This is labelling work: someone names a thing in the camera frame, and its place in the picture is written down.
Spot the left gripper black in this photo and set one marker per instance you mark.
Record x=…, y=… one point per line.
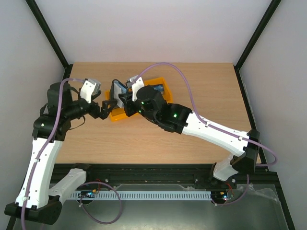
x=104, y=113

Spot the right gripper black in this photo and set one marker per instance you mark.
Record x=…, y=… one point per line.
x=127, y=103

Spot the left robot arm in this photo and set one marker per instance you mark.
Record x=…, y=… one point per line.
x=37, y=201

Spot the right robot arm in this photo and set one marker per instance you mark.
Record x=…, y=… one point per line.
x=176, y=118

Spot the blue card stack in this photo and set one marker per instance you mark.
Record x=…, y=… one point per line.
x=159, y=87

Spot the orange plastic sorting bin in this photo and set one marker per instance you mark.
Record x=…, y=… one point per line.
x=119, y=113

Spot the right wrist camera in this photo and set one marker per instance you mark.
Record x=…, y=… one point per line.
x=135, y=83

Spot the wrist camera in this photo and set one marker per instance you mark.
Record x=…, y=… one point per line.
x=90, y=87
x=135, y=83

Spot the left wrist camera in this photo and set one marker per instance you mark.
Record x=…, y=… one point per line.
x=90, y=87

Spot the black aluminium frame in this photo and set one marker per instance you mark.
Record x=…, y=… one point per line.
x=160, y=173

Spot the white slotted cable duct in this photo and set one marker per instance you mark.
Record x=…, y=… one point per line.
x=151, y=195

